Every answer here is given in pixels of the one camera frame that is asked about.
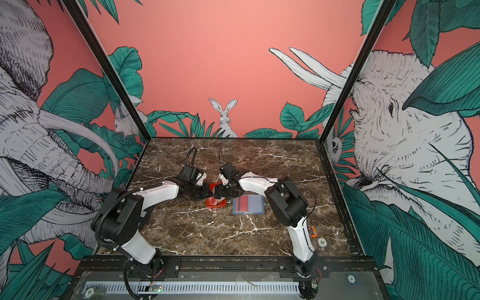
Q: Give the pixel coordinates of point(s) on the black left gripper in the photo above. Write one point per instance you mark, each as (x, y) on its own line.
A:
(205, 192)

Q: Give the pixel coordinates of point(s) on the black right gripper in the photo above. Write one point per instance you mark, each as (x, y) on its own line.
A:
(220, 189)

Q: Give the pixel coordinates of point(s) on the red white credit card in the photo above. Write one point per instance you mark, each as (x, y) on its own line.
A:
(242, 205)

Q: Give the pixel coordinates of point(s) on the blue card holder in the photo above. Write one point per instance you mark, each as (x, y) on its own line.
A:
(257, 204)

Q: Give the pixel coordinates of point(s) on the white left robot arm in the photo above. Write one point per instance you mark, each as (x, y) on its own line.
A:
(116, 225)

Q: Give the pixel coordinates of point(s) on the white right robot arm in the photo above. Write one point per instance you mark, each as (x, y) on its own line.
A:
(287, 203)

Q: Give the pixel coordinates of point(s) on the orange toy car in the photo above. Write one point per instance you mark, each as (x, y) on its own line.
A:
(312, 232)

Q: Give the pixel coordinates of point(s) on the white round token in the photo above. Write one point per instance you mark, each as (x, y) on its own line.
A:
(322, 243)

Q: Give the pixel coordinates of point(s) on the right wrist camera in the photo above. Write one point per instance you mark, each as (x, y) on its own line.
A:
(228, 173)

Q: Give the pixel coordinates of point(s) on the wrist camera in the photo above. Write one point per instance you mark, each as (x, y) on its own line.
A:
(191, 175)
(228, 173)

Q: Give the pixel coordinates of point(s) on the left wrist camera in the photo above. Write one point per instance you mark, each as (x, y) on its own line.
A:
(191, 175)

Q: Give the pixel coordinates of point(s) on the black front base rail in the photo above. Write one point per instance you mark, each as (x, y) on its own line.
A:
(284, 265)

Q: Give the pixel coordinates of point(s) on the white slotted cable duct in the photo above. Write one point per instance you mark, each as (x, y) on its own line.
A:
(94, 288)

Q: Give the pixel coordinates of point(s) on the black left corner frame post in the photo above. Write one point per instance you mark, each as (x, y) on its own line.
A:
(77, 14)

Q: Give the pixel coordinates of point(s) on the black corner frame post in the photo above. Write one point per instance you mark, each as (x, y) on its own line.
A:
(77, 14)
(378, 24)

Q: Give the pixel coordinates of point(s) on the black right corner frame post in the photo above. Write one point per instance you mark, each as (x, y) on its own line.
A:
(378, 24)

